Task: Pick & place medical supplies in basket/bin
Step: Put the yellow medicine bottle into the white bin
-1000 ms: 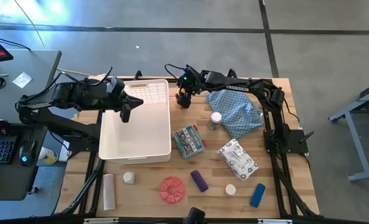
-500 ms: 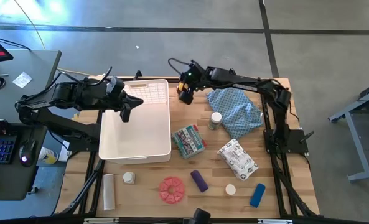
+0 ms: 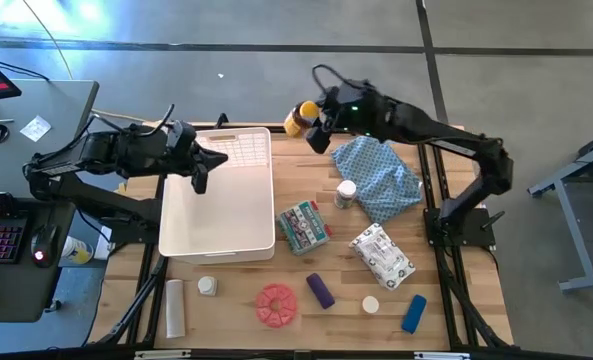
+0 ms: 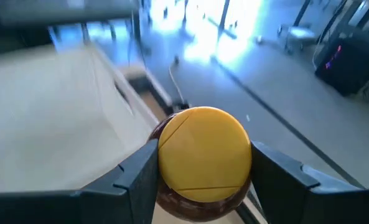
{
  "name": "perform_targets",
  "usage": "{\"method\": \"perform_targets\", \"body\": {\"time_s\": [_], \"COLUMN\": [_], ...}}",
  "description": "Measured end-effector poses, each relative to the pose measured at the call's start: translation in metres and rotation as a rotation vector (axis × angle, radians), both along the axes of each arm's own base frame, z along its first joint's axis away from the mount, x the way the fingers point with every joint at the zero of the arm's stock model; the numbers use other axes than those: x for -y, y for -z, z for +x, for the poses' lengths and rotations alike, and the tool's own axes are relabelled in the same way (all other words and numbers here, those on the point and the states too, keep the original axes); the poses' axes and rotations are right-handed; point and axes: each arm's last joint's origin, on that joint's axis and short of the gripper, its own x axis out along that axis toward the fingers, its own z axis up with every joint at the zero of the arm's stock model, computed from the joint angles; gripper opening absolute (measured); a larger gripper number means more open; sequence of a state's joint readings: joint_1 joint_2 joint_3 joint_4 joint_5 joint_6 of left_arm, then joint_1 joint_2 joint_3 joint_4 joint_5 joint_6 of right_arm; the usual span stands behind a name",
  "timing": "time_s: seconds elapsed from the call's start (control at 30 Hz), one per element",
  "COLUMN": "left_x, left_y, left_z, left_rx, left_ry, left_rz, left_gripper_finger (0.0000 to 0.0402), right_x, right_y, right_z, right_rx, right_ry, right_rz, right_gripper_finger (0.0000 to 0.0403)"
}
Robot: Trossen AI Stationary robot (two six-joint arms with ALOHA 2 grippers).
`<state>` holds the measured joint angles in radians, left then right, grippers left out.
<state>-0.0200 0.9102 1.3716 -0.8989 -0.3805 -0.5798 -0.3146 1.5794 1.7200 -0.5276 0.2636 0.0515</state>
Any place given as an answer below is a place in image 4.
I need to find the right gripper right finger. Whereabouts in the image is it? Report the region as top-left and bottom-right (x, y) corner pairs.
(251, 140), (367, 224)

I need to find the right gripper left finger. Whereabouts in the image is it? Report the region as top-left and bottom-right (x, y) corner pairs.
(78, 138), (159, 224)

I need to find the brown bottle yellow cap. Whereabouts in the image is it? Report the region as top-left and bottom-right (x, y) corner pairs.
(148, 106), (253, 222)

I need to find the white plastic basket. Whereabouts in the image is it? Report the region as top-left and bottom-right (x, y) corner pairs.
(0, 43), (160, 194)

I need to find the black computer tower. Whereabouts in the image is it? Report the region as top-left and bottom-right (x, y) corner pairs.
(314, 27), (369, 97)

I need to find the grey side desk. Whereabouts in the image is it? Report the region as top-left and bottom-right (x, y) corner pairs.
(0, 0), (140, 55)

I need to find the pale floor cable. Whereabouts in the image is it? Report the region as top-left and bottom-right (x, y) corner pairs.
(167, 62), (187, 105)

